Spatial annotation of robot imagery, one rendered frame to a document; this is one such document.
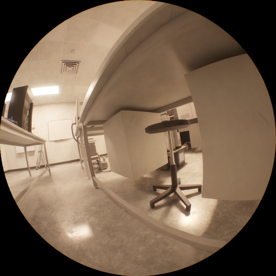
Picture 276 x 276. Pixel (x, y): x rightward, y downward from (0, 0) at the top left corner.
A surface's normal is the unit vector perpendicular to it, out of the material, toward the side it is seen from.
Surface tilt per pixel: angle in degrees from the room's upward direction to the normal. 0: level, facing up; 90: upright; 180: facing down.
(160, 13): 180
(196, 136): 90
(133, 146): 90
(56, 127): 90
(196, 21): 180
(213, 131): 90
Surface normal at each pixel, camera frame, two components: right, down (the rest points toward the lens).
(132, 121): 0.62, -0.11
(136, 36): 0.16, 0.99
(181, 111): -0.76, 0.11
